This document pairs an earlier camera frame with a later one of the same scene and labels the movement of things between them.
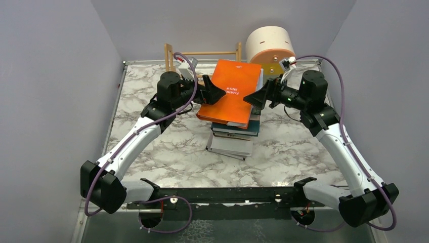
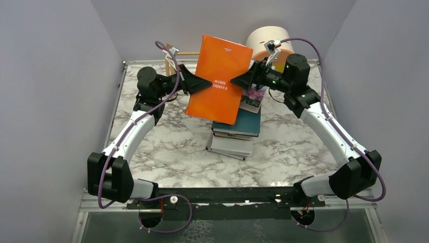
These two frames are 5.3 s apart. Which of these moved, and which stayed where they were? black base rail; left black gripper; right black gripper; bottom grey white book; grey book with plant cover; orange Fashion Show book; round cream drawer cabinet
Moved: left black gripper; orange Fashion Show book; right black gripper
Stayed: black base rail; grey book with plant cover; bottom grey white book; round cream drawer cabinet
